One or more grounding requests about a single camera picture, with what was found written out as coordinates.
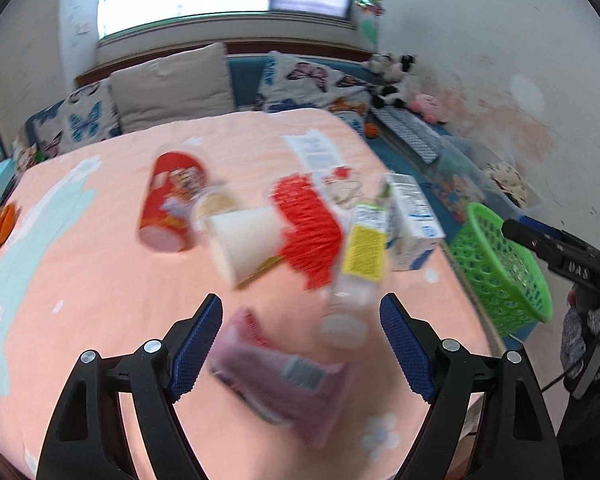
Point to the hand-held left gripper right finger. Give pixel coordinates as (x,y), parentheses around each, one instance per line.
(405,350)

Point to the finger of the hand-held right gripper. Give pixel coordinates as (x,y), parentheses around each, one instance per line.
(545,227)
(522,236)

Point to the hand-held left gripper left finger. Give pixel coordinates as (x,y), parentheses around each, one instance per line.
(195,350)

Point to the green plastic basket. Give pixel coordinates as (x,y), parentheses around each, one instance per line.
(500,280)

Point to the pink plastic packet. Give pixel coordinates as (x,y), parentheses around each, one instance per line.
(280,375)

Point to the clear bottle with yellow label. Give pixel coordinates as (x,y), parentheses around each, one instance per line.
(362,250)

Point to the red paper cup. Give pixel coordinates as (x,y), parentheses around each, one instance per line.
(172,200)

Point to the person's right hand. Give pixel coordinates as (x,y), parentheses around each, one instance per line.
(572,340)

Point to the cream printed cloth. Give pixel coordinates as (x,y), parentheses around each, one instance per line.
(505,182)

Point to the clear plastic storage box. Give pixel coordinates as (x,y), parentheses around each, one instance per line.
(480,160)

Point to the white drink carton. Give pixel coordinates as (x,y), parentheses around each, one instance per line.
(412,220)

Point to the white paper cup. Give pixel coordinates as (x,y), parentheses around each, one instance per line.
(245,242)

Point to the grey patterned cloth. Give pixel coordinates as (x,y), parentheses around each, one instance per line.
(412,132)

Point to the red foam fruit net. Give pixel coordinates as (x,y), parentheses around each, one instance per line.
(305,230)

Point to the pink plush toy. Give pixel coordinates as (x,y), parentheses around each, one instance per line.
(430,107)

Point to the white sachet with red print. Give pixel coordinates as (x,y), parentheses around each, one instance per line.
(342,185)

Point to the small orange ball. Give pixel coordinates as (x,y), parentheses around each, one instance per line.
(371,131)

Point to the cow plush toy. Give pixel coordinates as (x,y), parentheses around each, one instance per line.
(390,77)

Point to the dark cloth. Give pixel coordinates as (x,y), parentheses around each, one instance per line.
(595,440)

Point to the butterfly print pillow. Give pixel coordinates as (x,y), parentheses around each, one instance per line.
(80,120)
(305,80)

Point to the beige pillow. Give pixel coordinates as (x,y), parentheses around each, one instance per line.
(175,90)

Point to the blue bed sheet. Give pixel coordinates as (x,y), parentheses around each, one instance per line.
(245,85)

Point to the colourful wall decoration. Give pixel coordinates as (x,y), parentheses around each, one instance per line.
(370,10)

